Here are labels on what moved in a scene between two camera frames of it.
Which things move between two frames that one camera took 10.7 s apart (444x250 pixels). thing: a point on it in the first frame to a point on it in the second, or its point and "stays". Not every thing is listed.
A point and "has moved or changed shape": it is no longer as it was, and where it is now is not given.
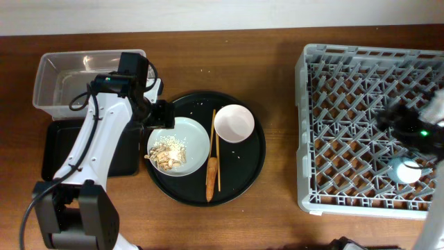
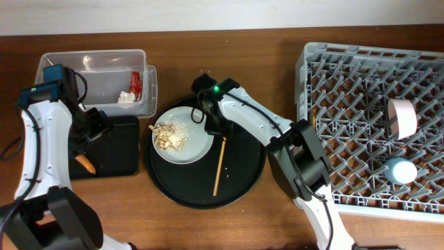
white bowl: [234, 123] has moved or changed shape
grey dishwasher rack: [343, 158] stays
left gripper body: [155, 115] to [87, 126]
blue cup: [399, 172] stays
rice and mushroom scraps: [168, 152] has moved or changed shape
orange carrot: [211, 176] has moved or changed shape
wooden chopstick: [218, 161] has moved or changed shape
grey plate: [198, 146] to [200, 140]
